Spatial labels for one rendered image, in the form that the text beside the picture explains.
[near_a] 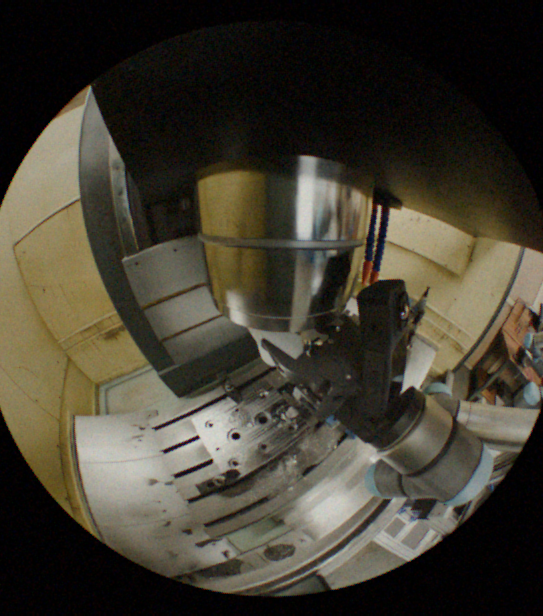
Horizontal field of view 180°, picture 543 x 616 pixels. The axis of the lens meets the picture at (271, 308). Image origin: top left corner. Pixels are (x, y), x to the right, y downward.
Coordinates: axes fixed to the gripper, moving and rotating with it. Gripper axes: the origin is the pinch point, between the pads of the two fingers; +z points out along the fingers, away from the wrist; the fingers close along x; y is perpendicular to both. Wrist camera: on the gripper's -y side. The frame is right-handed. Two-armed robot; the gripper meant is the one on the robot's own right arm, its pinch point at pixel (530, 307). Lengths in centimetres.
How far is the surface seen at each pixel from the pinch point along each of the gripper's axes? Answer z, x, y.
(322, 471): -104, -105, 42
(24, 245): -172, -216, -53
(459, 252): -7, -75, -11
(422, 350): -13, -79, 53
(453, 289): -7, -73, 10
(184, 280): -97, -167, -5
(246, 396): -101, -139, 28
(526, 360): 37, 75, 54
